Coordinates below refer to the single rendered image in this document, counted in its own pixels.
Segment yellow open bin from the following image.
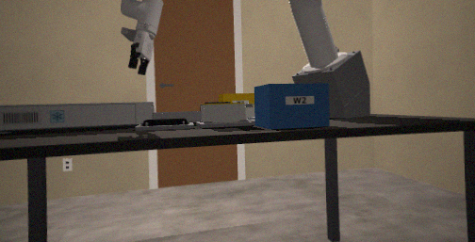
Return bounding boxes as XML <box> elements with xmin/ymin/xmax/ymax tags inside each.
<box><xmin>219</xmin><ymin>93</ymin><xmax>254</xmax><ymax>104</ymax></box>

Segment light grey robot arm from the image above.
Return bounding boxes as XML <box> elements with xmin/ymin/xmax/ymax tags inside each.
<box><xmin>121</xmin><ymin>0</ymin><xmax>348</xmax><ymax>73</ymax></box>

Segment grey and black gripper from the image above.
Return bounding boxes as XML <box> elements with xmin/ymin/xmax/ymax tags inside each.
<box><xmin>128</xmin><ymin>30</ymin><xmax>155</xmax><ymax>75</ymax></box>

